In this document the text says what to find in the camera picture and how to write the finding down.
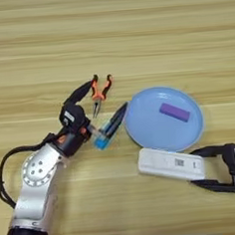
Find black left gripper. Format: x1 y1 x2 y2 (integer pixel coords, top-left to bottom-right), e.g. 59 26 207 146
50 77 133 159

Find white rectangular remote device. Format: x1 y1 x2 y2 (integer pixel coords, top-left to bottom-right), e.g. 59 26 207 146
136 142 207 185

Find purple rectangular block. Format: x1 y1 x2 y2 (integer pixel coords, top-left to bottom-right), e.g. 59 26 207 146
158 100 192 125

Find orange black needle-nose pliers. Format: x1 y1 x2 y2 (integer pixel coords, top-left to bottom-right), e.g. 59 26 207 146
89 73 118 119

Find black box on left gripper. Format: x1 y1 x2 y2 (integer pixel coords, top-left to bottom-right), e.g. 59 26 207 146
58 102 91 136

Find light blue rectangular block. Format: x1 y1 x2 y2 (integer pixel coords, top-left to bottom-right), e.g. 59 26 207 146
91 117 120 151

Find light blue round plate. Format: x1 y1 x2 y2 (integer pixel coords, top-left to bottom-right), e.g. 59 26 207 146
120 82 207 156

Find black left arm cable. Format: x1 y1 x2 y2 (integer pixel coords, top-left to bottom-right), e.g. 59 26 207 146
0 132 65 211

